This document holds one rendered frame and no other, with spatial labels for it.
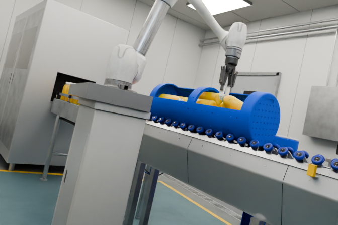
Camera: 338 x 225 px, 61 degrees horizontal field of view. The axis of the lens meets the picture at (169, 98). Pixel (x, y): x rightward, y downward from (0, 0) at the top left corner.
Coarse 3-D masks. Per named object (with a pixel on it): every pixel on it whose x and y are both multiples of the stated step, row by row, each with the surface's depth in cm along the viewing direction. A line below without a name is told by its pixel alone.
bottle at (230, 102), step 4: (224, 96) 164; (228, 96) 160; (232, 96) 160; (224, 100) 161; (228, 100) 159; (232, 100) 157; (236, 100) 156; (240, 100) 157; (224, 104) 162; (228, 104) 158; (232, 104) 156; (236, 104) 154; (240, 104) 153; (232, 108) 156; (236, 108) 154; (240, 108) 152
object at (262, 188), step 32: (160, 128) 195; (160, 160) 192; (192, 160) 166; (224, 160) 147; (256, 160) 135; (224, 192) 149; (256, 192) 133; (288, 192) 120; (320, 192) 110; (288, 224) 122; (320, 224) 111
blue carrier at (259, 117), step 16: (192, 96) 176; (240, 96) 173; (256, 96) 145; (272, 96) 151; (160, 112) 198; (176, 112) 184; (192, 112) 172; (208, 112) 162; (224, 112) 153; (240, 112) 145; (256, 112) 143; (272, 112) 152; (208, 128) 166; (224, 128) 155; (240, 128) 145; (256, 128) 145; (272, 128) 154
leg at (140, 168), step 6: (138, 162) 210; (138, 168) 208; (144, 168) 210; (138, 174) 207; (138, 180) 208; (132, 186) 210; (138, 186) 208; (132, 192) 208; (138, 192) 209; (132, 198) 207; (132, 204) 206; (132, 210) 207; (126, 216) 208; (132, 216) 207; (126, 222) 206; (132, 222) 208
